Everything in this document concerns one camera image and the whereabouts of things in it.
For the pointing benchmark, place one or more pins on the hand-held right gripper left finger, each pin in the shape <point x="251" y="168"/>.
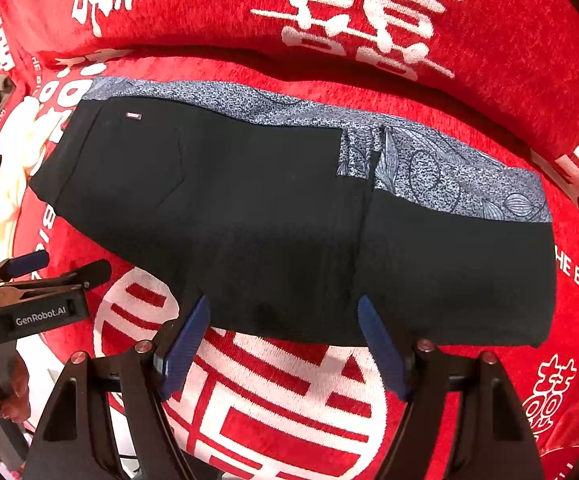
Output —
<point x="184" y="347"/>

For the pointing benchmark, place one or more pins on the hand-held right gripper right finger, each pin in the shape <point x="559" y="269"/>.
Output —
<point x="384" y="350"/>

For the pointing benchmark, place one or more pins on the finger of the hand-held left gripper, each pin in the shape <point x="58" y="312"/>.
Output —
<point x="79" y="276"/>
<point x="27" y="262"/>

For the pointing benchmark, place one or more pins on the black pants with patterned stripes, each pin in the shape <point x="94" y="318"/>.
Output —
<point x="269" y="235"/>

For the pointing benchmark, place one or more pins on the person's left hand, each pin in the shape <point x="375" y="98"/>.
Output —
<point x="19" y="390"/>

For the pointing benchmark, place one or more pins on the folded cream cloth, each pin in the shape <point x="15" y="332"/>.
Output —
<point x="12" y="185"/>

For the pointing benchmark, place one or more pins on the red printed blanket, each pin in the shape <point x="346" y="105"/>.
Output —
<point x="469" y="35"/>

